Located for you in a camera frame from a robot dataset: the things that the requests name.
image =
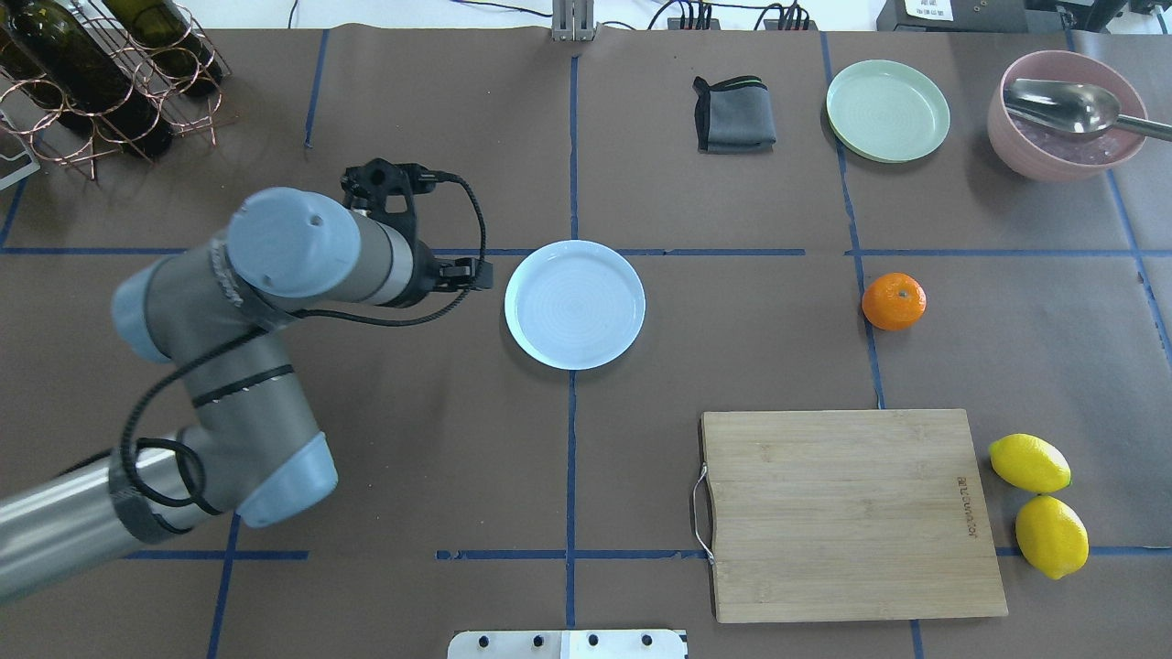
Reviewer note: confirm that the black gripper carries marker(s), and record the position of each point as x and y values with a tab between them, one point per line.
427	277

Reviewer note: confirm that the light blue plate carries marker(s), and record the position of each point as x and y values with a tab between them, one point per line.
575	305

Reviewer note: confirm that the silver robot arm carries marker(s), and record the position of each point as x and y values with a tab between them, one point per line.
230	429

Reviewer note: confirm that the light green plate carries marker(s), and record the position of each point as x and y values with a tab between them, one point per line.
887	112

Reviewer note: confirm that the folded dark grey cloth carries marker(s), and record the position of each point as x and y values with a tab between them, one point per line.
734	116

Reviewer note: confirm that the black orange power strip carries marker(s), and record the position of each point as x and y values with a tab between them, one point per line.
702	16

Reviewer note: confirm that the middle dark wine bottle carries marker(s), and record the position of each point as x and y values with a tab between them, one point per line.
171	43

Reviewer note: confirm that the dark wine bottle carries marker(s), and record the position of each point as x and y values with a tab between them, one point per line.
171	43
77	63
15	63

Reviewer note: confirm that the orange fruit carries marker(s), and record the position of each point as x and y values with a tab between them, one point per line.
894	301

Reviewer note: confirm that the bamboo cutting board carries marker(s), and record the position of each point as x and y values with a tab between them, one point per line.
847	515

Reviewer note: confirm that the front dark wine bottle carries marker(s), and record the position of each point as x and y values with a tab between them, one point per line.
77	63

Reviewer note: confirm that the black desktop box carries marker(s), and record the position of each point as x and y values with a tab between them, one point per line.
952	16

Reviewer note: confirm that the rear dark wine bottle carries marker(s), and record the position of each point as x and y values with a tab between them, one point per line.
15	63

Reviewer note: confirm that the left yellow lemon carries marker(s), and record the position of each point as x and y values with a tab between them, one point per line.
1030	463

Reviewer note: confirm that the yellow lemon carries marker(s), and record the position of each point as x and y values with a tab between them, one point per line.
1051	537
1030	463

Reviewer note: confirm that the pink bowl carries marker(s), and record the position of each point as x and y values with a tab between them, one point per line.
1049	155

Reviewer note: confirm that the metal scoop spoon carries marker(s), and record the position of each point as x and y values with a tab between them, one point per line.
1077	109

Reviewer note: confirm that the right yellow lemon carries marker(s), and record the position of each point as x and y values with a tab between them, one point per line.
1051	537

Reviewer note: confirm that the aluminium frame post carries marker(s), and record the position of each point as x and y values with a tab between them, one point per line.
573	20

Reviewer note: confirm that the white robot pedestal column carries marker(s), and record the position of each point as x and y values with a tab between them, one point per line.
590	643

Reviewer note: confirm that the copper wire bottle rack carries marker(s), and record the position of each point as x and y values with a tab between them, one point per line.
38	115

